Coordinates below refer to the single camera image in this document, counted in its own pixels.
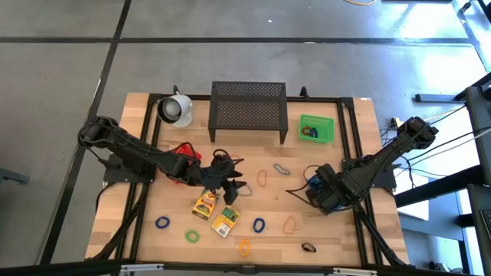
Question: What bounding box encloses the blue plastic basket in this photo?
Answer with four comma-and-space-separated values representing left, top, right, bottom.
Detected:
306, 175, 351, 214

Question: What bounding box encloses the black mesh shelf riser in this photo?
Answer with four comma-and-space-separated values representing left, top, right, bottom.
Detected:
208, 80, 289, 145

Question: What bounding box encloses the grey chair base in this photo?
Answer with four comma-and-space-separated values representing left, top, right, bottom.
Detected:
0, 154, 31, 185

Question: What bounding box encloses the silver metal bracket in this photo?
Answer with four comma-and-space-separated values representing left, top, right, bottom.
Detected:
332, 267, 379, 276
120, 263, 165, 273

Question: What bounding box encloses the red plastic basket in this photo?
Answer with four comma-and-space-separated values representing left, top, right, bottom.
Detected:
168, 142, 203, 185

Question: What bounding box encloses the white cylindrical desk lamp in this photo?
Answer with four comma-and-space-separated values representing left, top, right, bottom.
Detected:
157, 94, 193, 130

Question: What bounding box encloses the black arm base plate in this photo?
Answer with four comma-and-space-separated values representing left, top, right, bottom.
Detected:
342, 158, 397, 189
103, 153, 157, 184

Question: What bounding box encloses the yellow green crayon box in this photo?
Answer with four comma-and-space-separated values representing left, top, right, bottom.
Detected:
191, 188, 221, 222
209, 203, 242, 239

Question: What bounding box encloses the black rig crossbar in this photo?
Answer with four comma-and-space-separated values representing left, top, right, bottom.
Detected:
0, 258, 491, 276

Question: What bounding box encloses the green coil wristband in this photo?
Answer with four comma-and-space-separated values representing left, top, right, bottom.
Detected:
184, 229, 201, 245

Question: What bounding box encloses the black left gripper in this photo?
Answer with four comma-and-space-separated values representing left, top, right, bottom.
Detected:
187, 149, 248, 206

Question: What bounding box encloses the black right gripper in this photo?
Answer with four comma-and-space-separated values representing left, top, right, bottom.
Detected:
285, 163, 358, 215

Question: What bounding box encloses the green plastic basket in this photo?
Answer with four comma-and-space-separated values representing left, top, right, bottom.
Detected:
298, 113, 335, 145

